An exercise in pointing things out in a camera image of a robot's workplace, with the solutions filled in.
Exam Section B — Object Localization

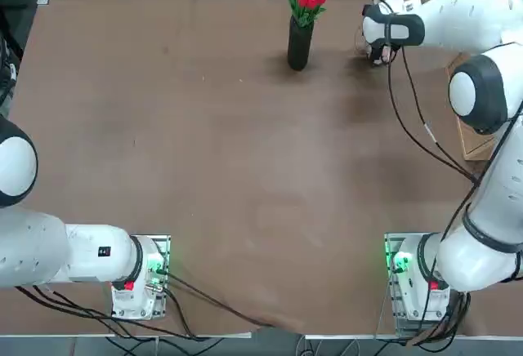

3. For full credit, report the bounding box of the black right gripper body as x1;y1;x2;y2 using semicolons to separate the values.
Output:
369;42;400;68

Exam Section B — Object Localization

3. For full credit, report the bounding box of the black cylindrical vase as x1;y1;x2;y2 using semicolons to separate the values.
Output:
287;15;315;72

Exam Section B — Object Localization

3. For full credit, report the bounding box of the light wooden box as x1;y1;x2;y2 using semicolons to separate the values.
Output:
444;51;498;162

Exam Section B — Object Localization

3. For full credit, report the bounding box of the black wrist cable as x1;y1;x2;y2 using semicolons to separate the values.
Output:
386;56;477;181
400;45;481;184

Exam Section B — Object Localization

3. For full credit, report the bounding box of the black base cable bundle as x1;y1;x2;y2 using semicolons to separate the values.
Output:
402;290;473;347

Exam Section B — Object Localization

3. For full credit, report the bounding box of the thick black base cable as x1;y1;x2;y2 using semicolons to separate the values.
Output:
164;270;275;328

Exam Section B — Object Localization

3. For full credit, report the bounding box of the thin black base cable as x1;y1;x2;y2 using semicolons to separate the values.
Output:
15;285;205;341

